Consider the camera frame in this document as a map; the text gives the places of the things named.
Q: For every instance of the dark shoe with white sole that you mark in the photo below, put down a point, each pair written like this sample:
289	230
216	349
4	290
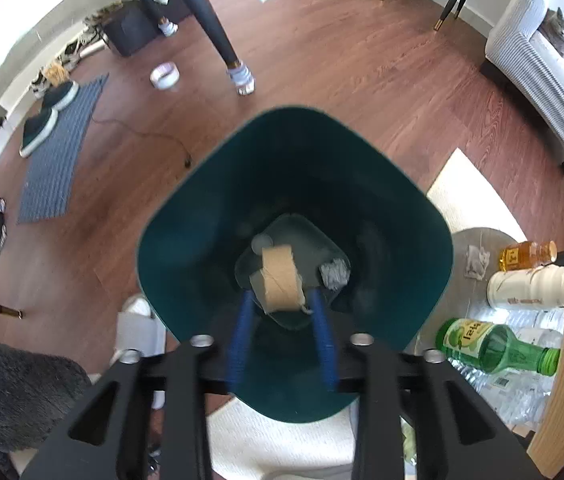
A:
57	95
37	132

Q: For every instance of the black floor box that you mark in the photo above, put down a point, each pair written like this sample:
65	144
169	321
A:
129	30

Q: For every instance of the grey ribbed floor mat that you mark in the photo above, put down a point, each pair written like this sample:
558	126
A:
57	160

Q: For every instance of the grey armchair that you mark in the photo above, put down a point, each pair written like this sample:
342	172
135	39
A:
522	60

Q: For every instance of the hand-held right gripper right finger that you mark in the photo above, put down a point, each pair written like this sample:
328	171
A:
324	340

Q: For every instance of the silvery paper ball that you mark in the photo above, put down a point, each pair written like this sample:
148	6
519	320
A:
334	275

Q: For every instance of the white slipper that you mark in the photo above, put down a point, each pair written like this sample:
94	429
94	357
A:
137	330

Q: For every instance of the person's dark fuzzy pants leg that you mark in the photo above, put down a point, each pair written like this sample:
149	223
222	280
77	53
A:
17	395

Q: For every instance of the amber drink bottle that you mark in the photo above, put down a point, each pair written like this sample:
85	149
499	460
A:
527	256

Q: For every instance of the pack of clear water bottles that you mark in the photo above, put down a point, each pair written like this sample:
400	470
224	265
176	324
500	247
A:
512	395

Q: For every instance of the clear tape roll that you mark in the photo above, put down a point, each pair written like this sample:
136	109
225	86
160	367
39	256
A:
164	76

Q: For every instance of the teal trash bin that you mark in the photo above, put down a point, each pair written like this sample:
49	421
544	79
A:
212	200

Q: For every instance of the white drink bottle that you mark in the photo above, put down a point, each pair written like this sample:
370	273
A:
527	287

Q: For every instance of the grey cat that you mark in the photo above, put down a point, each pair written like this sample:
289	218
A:
562	32

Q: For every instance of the white tissue piece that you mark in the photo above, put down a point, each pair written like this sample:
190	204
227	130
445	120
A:
477	262

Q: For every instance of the white round plastic piece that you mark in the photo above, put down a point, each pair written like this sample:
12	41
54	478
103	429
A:
261	242

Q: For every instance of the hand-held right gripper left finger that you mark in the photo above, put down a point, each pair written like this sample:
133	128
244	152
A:
239	340

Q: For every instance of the green glass bottle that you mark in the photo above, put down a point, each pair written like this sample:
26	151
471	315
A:
492	350

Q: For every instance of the torn-edged cardboard tape core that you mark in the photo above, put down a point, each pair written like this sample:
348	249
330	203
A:
279	280

